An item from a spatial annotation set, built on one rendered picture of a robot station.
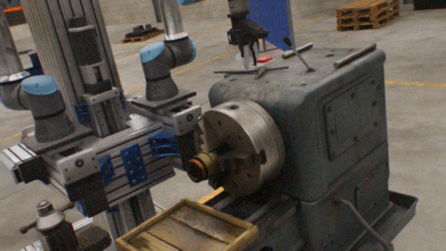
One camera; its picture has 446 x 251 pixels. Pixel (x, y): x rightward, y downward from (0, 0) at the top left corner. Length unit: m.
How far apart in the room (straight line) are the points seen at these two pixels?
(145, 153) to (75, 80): 0.43
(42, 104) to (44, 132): 0.11
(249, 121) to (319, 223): 0.47
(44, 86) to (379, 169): 1.35
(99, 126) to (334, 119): 1.00
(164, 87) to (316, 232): 0.88
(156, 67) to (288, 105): 0.73
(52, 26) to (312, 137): 1.14
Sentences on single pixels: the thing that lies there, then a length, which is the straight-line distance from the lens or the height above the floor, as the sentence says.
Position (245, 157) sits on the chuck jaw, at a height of 1.11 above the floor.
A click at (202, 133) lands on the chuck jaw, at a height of 1.16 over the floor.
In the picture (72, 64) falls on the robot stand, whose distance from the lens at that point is 1.98.
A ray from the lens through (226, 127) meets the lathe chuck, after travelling 1.41.
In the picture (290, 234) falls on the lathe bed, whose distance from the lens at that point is 1.58.
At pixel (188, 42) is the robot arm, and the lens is 2.03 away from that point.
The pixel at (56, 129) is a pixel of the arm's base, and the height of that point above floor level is 1.20.
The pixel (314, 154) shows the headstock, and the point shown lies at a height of 1.03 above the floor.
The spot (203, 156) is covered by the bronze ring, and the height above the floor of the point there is 1.12.
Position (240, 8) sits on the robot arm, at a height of 1.51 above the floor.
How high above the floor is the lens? 1.67
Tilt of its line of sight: 20 degrees down
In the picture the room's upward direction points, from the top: 11 degrees counter-clockwise
